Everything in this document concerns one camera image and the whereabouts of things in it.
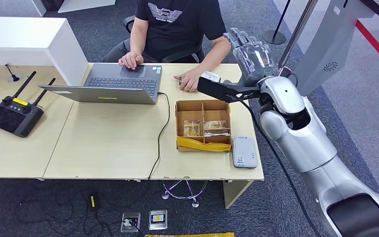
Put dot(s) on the black stanchion post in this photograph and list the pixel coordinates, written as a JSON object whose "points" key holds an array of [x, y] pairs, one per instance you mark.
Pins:
{"points": [[273, 37]]}

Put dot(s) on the yellow floor strip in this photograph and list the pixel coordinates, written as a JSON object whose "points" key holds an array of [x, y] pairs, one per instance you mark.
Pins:
{"points": [[189, 235]]}

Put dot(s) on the grey kiosk stand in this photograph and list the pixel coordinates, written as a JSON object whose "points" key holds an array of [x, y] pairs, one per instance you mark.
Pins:
{"points": [[330, 55]]}

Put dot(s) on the open floor socket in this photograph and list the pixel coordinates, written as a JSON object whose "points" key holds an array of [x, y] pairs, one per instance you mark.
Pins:
{"points": [[131, 222]]}

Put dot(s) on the silver stanchion post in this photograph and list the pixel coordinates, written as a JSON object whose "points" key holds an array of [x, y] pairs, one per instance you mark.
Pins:
{"points": [[299, 29]]}

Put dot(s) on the room key card upright print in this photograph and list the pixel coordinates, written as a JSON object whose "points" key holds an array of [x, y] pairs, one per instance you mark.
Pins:
{"points": [[191, 128]]}

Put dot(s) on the person's left hand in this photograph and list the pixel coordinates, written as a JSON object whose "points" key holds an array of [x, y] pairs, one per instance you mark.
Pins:
{"points": [[192, 80]]}

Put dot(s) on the white furniture panel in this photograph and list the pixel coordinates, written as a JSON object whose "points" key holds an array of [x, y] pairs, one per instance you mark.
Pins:
{"points": [[85, 5]]}

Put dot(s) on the person's right hand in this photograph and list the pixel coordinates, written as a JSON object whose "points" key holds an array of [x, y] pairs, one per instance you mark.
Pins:
{"points": [[130, 60]]}

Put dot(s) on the person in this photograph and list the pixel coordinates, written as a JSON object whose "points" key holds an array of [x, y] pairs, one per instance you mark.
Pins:
{"points": [[176, 32]]}

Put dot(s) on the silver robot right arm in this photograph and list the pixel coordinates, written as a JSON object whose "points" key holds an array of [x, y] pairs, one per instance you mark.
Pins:
{"points": [[307, 144]]}

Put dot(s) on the grey laptop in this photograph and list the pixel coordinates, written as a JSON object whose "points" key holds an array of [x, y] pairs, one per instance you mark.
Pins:
{"points": [[111, 95]]}

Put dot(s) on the white paper slip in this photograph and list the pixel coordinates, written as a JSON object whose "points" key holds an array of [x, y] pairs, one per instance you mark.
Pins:
{"points": [[216, 133]]}

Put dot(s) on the cardboard divided box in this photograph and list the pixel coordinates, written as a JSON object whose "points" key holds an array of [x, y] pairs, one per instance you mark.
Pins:
{"points": [[189, 106]]}

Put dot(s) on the black remote controller with antennas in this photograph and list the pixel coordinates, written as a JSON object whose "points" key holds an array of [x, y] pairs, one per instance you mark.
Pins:
{"points": [[13, 119]]}

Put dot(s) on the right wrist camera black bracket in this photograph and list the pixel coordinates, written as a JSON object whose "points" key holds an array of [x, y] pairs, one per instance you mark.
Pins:
{"points": [[222, 91]]}

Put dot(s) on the chrome stool base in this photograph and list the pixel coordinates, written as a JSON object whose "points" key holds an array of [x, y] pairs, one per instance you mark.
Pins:
{"points": [[194, 202]]}

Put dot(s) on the closed floor socket yellow label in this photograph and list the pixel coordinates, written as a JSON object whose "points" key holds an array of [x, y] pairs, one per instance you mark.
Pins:
{"points": [[157, 219]]}

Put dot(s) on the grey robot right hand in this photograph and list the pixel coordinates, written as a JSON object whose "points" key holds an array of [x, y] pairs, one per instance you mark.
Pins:
{"points": [[255, 62]]}

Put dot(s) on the person's right forearm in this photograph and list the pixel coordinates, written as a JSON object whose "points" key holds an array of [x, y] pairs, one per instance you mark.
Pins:
{"points": [[138, 39]]}

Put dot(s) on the white card reader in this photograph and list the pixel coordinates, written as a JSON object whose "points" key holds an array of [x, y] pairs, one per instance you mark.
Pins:
{"points": [[244, 152]]}

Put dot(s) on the person's left forearm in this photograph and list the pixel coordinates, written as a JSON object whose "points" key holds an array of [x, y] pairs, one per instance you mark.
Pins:
{"points": [[214, 57]]}

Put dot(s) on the white counter partition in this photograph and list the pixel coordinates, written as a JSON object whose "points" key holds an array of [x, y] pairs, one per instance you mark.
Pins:
{"points": [[29, 39]]}

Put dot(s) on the red barrier belt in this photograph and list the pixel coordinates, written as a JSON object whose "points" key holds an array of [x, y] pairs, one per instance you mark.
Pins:
{"points": [[376, 47]]}

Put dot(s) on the beige desk leg panel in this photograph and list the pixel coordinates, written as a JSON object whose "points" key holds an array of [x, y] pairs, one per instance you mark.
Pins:
{"points": [[232, 193]]}

